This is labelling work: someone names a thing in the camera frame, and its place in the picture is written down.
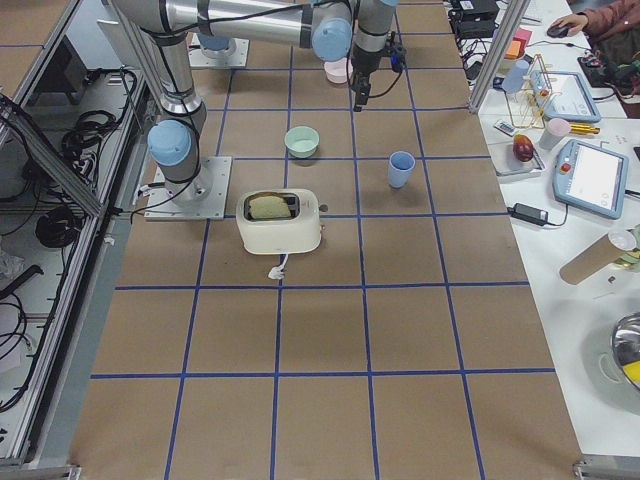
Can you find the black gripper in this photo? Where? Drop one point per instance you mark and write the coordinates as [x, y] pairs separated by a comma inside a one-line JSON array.
[[363, 62]]

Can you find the blue cup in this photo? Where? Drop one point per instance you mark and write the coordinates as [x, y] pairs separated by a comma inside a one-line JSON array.
[[400, 167]]

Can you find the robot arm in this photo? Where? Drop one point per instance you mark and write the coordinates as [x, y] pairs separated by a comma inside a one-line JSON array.
[[358, 31], [174, 142]]

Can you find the pink white bowl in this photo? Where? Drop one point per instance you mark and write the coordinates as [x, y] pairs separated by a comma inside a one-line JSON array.
[[338, 72]]

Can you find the mint green bowl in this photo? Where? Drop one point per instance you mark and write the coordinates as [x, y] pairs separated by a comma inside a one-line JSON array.
[[301, 141]]

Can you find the cream white toaster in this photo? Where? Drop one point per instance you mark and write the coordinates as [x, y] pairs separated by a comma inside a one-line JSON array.
[[301, 233]]

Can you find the toasted bread slice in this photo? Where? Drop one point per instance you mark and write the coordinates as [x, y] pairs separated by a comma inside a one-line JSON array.
[[268, 207]]

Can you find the red apple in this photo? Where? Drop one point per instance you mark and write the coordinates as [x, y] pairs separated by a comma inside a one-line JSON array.
[[522, 148]]

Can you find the black power adapter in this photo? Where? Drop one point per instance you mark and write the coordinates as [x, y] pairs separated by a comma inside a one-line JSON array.
[[528, 214]]

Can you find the pink cup on table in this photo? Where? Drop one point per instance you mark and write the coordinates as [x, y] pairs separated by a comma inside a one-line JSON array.
[[555, 130]]

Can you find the teach pendant far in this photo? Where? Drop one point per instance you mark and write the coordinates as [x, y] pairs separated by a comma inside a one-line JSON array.
[[564, 95]]

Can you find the teach pendant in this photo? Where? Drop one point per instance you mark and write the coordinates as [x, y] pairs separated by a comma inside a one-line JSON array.
[[590, 178], [564, 95]]

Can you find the black computer mouse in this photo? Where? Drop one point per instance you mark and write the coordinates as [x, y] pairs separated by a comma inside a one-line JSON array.
[[558, 31]]

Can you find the teach pendant near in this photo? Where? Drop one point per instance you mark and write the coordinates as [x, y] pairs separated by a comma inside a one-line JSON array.
[[590, 178]]

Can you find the person at desk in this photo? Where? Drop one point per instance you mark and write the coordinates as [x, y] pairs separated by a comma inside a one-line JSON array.
[[612, 30]]

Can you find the cardboard tube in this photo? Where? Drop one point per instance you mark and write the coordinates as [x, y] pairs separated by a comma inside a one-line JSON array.
[[606, 250]]

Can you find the metal mixing bowl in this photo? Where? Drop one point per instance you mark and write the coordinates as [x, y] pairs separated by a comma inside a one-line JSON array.
[[625, 348]]

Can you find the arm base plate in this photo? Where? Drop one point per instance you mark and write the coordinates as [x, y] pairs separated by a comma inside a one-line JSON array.
[[235, 56], [204, 198]]

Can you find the gold wire rack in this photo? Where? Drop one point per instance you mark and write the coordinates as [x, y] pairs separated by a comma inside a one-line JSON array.
[[527, 106]]

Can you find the aluminium frame post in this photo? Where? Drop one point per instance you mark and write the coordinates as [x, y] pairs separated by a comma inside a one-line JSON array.
[[508, 26]]

